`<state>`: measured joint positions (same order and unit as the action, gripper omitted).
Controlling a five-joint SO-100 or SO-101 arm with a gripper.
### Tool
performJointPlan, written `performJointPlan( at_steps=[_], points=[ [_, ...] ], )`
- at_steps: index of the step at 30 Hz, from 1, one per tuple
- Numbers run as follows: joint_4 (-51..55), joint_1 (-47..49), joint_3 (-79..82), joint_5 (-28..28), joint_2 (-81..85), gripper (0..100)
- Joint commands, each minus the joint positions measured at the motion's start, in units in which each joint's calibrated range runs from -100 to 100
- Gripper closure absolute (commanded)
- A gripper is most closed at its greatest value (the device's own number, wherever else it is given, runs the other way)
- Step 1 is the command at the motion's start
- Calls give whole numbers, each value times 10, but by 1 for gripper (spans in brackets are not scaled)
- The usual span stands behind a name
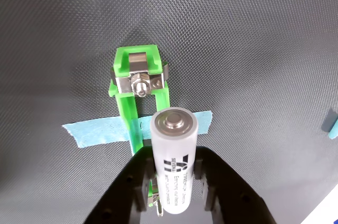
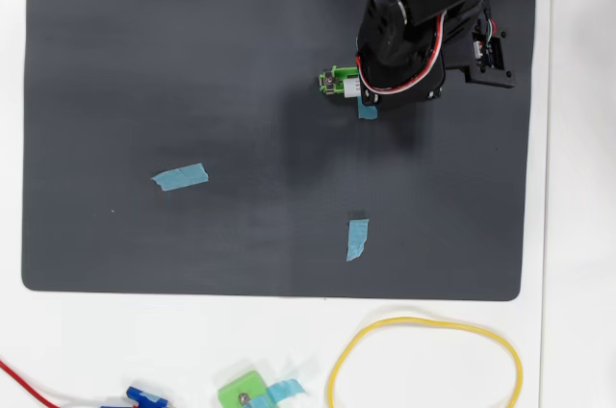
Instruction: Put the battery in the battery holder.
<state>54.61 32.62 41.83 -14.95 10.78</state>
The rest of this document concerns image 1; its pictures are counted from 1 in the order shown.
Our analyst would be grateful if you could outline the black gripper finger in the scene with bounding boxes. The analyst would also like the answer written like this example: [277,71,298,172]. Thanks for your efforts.
[194,146,277,224]
[83,146,156,224]

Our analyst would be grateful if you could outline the white AA battery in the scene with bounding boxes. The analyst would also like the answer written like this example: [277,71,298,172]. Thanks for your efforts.
[149,107,199,216]

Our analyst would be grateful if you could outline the green battery holder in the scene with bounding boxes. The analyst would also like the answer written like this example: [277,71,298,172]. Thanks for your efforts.
[108,43,170,217]

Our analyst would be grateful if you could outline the long blue tape strip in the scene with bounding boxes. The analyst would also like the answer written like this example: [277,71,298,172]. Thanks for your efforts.
[62,110,214,148]

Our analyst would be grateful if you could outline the short blue tape piece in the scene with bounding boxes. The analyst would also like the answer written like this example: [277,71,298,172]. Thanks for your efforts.
[327,117,338,139]

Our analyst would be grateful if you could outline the dark grey textured mat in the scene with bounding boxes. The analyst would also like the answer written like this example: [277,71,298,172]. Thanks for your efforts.
[0,0,338,224]

